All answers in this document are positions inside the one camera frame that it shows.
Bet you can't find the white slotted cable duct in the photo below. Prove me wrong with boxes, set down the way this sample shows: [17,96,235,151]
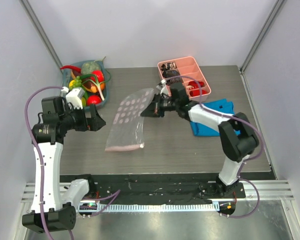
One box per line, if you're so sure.
[77,202,220,213]

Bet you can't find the yellow lemon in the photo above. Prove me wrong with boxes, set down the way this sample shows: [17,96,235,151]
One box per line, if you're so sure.
[68,79,76,90]

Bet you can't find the red item in tray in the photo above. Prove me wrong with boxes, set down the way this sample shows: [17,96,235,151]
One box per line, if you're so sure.
[187,81,207,97]

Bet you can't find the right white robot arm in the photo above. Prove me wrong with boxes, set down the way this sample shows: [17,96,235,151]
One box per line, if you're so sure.
[141,82,260,198]

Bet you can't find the green grape bunch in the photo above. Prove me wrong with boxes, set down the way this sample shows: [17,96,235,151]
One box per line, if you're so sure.
[74,76,82,88]

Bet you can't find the green netted melon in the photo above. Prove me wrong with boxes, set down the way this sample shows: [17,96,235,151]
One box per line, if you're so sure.
[80,57,106,75]

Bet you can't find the orange tangerine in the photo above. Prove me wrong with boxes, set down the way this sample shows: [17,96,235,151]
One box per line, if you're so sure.
[83,80,106,93]

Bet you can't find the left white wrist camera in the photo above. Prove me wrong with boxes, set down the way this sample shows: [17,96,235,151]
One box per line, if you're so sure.
[60,86,86,109]

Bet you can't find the pink compartment tray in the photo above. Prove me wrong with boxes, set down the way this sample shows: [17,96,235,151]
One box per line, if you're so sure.
[157,56,211,102]

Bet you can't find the red chili pepper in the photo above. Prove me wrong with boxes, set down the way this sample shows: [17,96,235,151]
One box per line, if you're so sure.
[59,65,81,74]

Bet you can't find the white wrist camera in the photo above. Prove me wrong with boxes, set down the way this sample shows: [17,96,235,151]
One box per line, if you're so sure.
[60,86,86,109]
[156,79,170,97]

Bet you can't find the blue folded cloth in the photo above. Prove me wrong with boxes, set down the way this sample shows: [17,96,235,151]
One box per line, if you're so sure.
[189,98,241,137]

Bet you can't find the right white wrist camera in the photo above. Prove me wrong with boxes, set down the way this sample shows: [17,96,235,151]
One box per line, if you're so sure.
[156,79,170,97]

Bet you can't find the blue plastic fruit basket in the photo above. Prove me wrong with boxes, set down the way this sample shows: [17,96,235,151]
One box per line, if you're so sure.
[61,59,112,108]

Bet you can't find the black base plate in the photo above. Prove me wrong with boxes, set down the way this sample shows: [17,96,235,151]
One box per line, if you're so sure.
[59,172,246,201]

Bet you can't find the clear zip top bag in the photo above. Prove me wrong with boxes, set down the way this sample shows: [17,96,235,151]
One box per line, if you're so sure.
[105,88,155,152]

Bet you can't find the green scallion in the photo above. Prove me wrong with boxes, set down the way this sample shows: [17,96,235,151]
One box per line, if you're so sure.
[77,74,105,101]

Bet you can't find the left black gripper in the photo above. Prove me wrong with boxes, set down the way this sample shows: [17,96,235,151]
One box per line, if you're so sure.
[60,103,106,132]

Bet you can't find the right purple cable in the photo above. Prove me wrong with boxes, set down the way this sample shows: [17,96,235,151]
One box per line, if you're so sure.
[162,76,265,219]

